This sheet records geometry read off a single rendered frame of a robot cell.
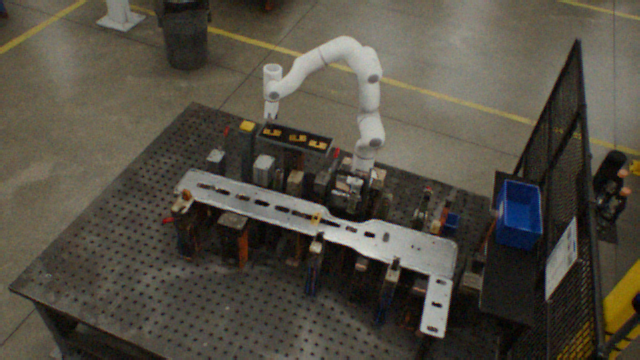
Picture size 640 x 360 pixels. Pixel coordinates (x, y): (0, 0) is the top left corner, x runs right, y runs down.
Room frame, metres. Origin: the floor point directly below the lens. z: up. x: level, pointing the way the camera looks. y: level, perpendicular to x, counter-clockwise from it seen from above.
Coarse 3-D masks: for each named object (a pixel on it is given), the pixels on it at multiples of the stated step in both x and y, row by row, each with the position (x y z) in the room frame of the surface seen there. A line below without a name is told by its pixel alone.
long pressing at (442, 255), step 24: (192, 168) 1.87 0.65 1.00; (192, 192) 1.71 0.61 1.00; (216, 192) 1.72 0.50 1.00; (240, 192) 1.74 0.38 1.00; (264, 192) 1.76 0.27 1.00; (264, 216) 1.61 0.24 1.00; (288, 216) 1.62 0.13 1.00; (336, 240) 1.51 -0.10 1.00; (360, 240) 1.53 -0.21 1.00; (408, 240) 1.56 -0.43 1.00; (432, 240) 1.57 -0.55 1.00; (408, 264) 1.42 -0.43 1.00; (432, 264) 1.44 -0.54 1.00
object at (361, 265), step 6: (360, 258) 1.43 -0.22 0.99; (360, 264) 1.40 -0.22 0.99; (360, 270) 1.37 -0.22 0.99; (354, 276) 1.37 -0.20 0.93; (360, 276) 1.37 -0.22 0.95; (354, 282) 1.37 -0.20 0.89; (360, 282) 1.36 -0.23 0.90; (354, 288) 1.37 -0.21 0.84; (360, 288) 1.42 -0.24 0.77; (348, 294) 1.42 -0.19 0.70; (354, 294) 1.38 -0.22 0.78; (360, 294) 1.43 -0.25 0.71; (348, 300) 1.38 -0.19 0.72; (354, 300) 1.37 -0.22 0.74
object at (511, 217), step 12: (504, 192) 1.79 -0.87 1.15; (516, 192) 1.86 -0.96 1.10; (528, 192) 1.85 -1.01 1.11; (504, 204) 1.71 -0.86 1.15; (516, 204) 1.84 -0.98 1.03; (528, 204) 1.84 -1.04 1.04; (504, 216) 1.63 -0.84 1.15; (516, 216) 1.75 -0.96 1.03; (528, 216) 1.76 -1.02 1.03; (540, 216) 1.65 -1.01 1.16; (504, 228) 1.58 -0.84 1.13; (516, 228) 1.57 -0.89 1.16; (528, 228) 1.69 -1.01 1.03; (540, 228) 1.58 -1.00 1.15; (504, 240) 1.57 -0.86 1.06; (516, 240) 1.56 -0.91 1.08; (528, 240) 1.56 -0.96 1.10
